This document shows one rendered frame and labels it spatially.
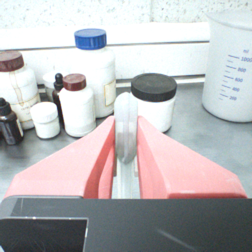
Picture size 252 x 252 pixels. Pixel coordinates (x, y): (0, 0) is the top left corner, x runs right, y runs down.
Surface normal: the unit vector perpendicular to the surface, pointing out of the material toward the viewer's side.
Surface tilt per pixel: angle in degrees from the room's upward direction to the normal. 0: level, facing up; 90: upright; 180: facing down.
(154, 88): 0
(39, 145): 0
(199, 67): 90
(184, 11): 90
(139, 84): 0
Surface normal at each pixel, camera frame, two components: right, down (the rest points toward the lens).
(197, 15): 0.16, 0.59
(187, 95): 0.00, -0.81
